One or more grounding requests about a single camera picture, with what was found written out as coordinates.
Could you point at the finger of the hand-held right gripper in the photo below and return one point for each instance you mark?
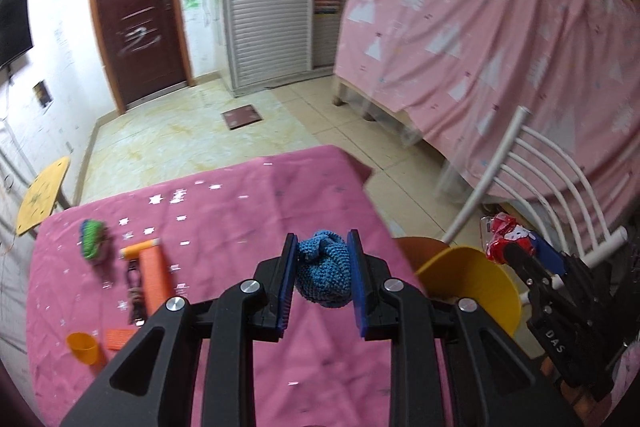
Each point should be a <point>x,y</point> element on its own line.
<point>547,252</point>
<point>525,264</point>

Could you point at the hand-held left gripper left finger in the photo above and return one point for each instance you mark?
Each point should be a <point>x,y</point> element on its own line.
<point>286,287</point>

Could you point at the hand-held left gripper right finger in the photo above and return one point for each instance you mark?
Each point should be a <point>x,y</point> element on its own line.
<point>357,287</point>

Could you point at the blue knit hat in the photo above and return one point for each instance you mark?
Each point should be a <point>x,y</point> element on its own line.
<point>322,272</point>

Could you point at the red white santa hat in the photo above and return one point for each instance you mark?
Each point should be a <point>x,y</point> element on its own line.
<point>505,232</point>

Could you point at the yellow plastic bowl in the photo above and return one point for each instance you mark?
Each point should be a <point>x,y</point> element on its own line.
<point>475,282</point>

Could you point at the brown round stool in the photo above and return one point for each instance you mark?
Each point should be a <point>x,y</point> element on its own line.
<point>415,254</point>

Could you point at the pink star tablecloth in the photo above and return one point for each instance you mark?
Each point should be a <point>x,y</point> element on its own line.
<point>225,217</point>

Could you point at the white metal chair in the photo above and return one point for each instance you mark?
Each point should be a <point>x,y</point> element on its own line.
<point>500,157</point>

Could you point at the small orange ribbed piece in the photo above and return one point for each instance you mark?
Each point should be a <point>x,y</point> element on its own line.
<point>120,338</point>

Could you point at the brown floor scale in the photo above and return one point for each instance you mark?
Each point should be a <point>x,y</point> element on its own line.
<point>242,117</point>

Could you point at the green blue knit item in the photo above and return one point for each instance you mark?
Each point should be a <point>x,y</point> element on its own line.
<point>92,239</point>

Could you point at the orange plastic cup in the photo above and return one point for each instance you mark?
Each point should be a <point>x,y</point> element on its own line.
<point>85,347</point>

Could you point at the pink tree print sheet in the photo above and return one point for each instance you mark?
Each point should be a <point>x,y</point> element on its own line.
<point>450,32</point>

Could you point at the yellow seat metal chair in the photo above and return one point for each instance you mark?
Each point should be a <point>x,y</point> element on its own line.
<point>42,194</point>

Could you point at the white louvered wardrobe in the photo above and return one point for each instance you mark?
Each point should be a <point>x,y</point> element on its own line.
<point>270,7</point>

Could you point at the dark brown door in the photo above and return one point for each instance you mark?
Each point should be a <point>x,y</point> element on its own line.
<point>140,7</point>

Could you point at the small dark wall panel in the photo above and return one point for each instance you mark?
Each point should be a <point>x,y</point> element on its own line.
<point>42,93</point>

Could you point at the wall-mounted black television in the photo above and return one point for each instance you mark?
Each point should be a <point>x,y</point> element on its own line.
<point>15,22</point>

